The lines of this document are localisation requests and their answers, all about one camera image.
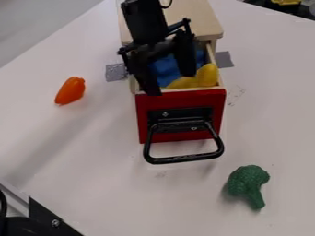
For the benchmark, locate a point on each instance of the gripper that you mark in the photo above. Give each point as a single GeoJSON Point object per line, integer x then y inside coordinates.
{"type": "Point", "coordinates": [144, 21]}

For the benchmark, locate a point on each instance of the yellow toy banana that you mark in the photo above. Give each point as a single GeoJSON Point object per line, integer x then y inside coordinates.
{"type": "Point", "coordinates": [197, 78]}

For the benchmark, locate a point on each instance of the drawer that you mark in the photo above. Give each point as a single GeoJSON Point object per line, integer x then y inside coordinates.
{"type": "Point", "coordinates": [180, 116]}

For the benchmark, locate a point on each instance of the blue cloth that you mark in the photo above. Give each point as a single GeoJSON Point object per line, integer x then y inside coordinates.
{"type": "Point", "coordinates": [168, 69]}

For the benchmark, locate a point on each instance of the cabinet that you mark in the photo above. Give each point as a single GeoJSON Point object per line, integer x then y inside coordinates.
{"type": "Point", "coordinates": [192, 21]}

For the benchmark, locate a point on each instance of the orange toy pepper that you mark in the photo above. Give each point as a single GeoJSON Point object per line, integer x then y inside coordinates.
{"type": "Point", "coordinates": [70, 91]}

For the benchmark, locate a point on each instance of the green toy broccoli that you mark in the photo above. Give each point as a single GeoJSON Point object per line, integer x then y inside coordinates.
{"type": "Point", "coordinates": [247, 184]}

